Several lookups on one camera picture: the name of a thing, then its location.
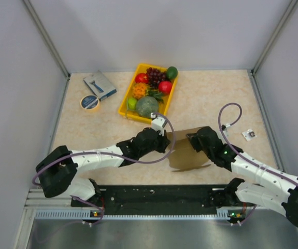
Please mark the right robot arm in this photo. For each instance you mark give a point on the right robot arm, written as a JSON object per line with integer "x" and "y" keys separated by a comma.
{"x": 270, "y": 188}

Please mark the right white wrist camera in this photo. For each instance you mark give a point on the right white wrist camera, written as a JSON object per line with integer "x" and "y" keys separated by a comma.
{"x": 225, "y": 130}

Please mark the red pomegranate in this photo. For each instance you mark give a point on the red pomegranate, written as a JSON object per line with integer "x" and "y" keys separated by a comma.
{"x": 165, "y": 87}

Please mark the dark red grape bunch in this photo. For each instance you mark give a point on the dark red grape bunch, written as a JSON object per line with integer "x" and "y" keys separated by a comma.
{"x": 155, "y": 77}

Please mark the grey slotted cable duct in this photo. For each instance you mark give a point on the grey slotted cable duct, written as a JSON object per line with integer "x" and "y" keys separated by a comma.
{"x": 80, "y": 214}

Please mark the razor package box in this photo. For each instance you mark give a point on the razor package box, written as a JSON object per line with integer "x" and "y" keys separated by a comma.
{"x": 100, "y": 85}

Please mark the masking tape roll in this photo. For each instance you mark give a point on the masking tape roll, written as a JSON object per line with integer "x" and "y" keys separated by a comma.
{"x": 90, "y": 103}

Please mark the green cantaloupe melon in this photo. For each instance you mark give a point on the green cantaloupe melon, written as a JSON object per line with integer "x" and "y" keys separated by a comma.
{"x": 147, "y": 105}

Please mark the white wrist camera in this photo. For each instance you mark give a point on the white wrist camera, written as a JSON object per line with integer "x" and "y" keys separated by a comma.
{"x": 158, "y": 123}
{"x": 225, "y": 130}

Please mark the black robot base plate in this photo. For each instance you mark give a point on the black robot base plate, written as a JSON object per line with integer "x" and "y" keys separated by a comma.
{"x": 162, "y": 199}

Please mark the red apple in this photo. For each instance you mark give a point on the red apple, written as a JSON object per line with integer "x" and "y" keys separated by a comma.
{"x": 141, "y": 78}

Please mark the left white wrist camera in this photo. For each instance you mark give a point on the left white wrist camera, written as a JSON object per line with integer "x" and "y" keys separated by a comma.
{"x": 158, "y": 123}

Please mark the small white tag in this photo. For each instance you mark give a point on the small white tag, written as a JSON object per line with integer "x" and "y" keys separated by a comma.
{"x": 249, "y": 134}

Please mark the brown cardboard paper box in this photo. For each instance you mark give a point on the brown cardboard paper box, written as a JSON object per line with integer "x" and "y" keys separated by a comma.
{"x": 183, "y": 157}

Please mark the orange pineapple fruit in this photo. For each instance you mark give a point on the orange pineapple fruit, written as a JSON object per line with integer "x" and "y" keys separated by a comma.
{"x": 141, "y": 90}

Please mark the yellow plastic tray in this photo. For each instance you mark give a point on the yellow plastic tray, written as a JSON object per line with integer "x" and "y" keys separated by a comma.
{"x": 163, "y": 107}

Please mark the green avocado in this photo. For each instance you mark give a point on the green avocado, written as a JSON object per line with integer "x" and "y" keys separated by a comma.
{"x": 171, "y": 73}

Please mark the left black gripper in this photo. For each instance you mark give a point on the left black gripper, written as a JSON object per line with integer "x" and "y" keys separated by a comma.
{"x": 164, "y": 142}

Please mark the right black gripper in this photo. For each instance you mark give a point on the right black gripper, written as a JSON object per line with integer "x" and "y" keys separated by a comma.
{"x": 194, "y": 139}

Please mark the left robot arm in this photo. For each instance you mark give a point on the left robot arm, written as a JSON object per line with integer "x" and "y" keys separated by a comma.
{"x": 60, "y": 171}

